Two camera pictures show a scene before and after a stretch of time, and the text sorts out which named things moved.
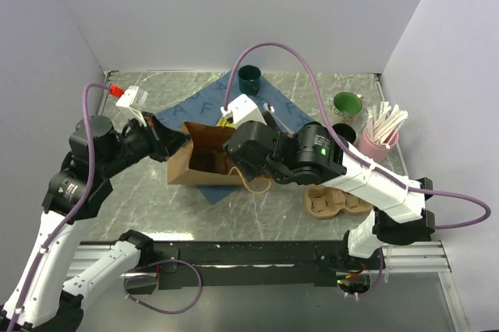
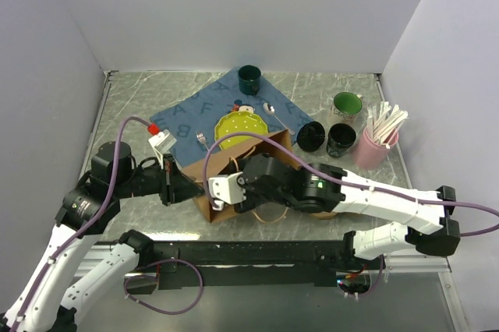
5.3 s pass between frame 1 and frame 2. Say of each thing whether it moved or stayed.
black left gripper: moved
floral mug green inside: stayed
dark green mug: stayed
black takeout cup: stayed
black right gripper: moved
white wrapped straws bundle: stayed
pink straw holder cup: stayed
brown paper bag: moved
